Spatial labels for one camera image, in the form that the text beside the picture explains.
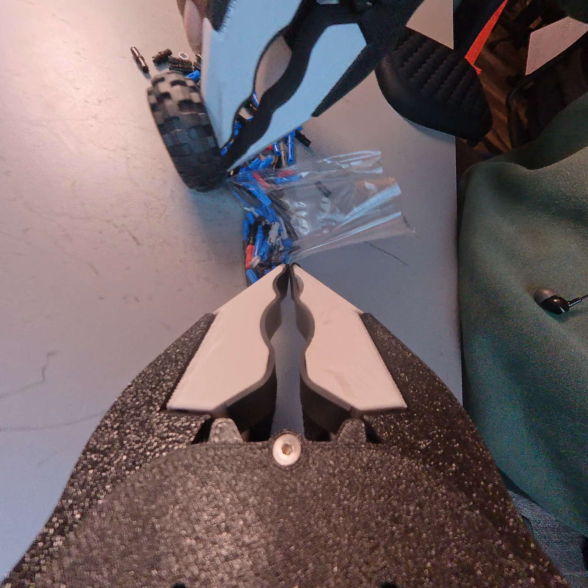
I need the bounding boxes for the person's blue jeans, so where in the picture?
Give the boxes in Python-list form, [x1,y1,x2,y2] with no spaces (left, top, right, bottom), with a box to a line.
[515,496,588,588]

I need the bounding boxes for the black padded armrest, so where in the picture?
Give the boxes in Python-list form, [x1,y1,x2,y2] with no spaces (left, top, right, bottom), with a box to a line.
[377,28,492,143]

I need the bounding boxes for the red bar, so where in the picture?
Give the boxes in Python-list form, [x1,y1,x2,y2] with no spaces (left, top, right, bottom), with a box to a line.
[464,0,509,76]

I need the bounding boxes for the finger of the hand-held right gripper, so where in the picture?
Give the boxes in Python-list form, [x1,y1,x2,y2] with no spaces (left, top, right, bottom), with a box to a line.
[225,26,368,175]
[201,0,308,161]

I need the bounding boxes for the clear plastic bag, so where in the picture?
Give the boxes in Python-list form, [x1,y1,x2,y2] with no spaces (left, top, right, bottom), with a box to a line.
[225,150,414,285]

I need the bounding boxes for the person's right hand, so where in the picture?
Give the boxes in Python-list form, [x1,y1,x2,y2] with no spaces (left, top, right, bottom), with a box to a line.
[177,0,205,54]

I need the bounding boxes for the grey desk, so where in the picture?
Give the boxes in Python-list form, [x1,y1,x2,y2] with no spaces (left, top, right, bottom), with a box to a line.
[0,0,465,570]

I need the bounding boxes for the black toy tyre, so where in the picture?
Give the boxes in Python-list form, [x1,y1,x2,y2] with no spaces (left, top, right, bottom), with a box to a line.
[149,72,230,192]

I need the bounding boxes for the black drawstring toggle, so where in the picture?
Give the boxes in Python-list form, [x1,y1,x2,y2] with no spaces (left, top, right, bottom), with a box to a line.
[535,288,588,316]

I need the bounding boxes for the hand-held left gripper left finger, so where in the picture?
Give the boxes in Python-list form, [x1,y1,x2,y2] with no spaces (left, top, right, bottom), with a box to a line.
[168,266,290,415]

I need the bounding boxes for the large pile of toy pins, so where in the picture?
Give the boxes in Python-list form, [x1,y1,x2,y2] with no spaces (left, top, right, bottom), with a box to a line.
[129,44,313,180]

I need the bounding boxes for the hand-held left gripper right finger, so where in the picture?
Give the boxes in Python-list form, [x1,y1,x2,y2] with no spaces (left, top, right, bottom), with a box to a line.
[291,265,408,412]

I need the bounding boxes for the small cluster of toy pins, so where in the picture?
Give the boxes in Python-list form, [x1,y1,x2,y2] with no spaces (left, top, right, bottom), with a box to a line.
[230,166,318,284]

